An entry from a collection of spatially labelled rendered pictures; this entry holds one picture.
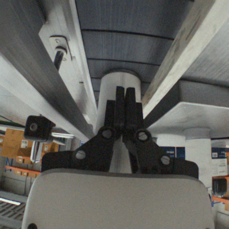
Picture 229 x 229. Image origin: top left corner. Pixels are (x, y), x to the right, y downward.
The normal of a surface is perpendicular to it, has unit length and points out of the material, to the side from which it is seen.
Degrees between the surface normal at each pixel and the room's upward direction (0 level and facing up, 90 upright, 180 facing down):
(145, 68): 0
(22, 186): 90
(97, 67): 0
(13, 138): 90
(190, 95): 90
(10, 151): 100
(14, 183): 90
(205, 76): 0
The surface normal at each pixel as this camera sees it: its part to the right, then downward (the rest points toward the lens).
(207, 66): -0.07, 0.95
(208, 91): 0.04, -0.30
